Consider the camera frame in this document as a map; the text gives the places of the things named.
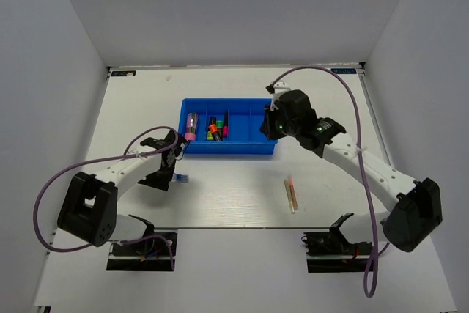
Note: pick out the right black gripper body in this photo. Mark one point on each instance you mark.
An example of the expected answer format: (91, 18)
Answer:
(278, 127)

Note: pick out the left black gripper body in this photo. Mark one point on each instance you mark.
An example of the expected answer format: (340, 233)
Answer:
(160, 178)

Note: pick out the clear bottle blue cap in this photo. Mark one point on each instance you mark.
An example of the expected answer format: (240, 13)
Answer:
(181, 178)

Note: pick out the pink capped tube of leads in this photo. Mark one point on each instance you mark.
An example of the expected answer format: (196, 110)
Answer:
(192, 122)

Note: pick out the yellow capped black highlighter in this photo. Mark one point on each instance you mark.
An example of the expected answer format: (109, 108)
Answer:
(210, 135)

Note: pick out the pink capped black highlighter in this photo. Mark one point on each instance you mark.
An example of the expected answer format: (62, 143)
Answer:
(226, 124)

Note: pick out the green capped black highlighter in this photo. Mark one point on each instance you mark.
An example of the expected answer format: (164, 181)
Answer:
(220, 128)

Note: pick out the orange capped black highlighter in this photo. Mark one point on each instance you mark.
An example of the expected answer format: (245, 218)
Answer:
(213, 128)

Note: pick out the pink translucent stick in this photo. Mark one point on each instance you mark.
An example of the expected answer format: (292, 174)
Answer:
(292, 193)

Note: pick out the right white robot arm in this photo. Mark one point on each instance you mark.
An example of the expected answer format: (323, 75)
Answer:
(413, 208)

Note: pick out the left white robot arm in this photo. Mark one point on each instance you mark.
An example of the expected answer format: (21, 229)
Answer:
(89, 210)

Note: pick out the right blue corner label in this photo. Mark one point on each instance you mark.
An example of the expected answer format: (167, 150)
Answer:
(344, 71)

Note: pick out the blue corner label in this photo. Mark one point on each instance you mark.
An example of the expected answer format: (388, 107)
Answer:
(344, 71)
(123, 73)

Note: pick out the blue plastic divided bin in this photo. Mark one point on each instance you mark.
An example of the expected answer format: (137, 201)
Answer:
(245, 118)

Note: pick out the left blue corner label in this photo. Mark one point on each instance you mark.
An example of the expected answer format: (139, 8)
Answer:
(123, 73)

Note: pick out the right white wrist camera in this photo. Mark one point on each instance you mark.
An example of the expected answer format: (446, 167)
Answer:
(277, 90)

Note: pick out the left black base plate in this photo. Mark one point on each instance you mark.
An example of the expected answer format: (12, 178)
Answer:
(148, 256)

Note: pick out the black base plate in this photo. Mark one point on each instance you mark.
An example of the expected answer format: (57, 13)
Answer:
(148, 256)
(330, 253)

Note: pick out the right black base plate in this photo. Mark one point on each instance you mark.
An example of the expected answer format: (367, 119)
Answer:
(330, 253)

